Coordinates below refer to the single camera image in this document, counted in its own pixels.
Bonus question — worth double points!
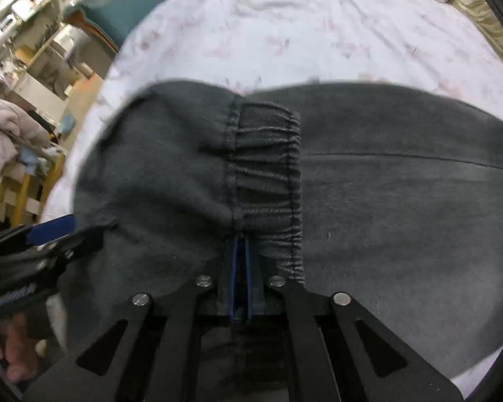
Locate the dark grey pants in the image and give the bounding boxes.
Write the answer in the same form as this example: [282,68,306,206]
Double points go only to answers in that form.
[61,77,503,391]

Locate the pink quilted jacket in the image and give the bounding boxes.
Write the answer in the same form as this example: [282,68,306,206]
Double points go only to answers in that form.
[0,97,52,177]

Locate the grey storage box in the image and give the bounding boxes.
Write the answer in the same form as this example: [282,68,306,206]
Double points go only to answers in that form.
[50,23,96,56]

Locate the person's left hand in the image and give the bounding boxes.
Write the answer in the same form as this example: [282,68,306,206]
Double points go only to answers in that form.
[0,314,41,383]

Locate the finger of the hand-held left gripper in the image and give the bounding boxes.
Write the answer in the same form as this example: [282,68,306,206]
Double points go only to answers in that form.
[25,213,77,247]
[52,220,119,269]

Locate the teal headboard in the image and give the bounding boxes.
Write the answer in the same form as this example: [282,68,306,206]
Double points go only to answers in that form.
[64,0,207,54]

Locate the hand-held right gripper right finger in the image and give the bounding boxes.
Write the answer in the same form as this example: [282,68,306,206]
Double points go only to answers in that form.
[241,237,464,402]

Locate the white floral bed sheet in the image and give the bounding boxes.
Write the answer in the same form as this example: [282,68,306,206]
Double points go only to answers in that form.
[39,0,503,400]

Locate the cream floral duvet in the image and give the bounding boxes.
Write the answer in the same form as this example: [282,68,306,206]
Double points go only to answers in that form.
[381,0,503,74]

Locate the yellow stool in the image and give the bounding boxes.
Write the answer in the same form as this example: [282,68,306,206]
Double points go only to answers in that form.
[0,151,66,236]

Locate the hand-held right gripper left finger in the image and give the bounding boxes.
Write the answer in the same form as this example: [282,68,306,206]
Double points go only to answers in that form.
[23,234,241,402]

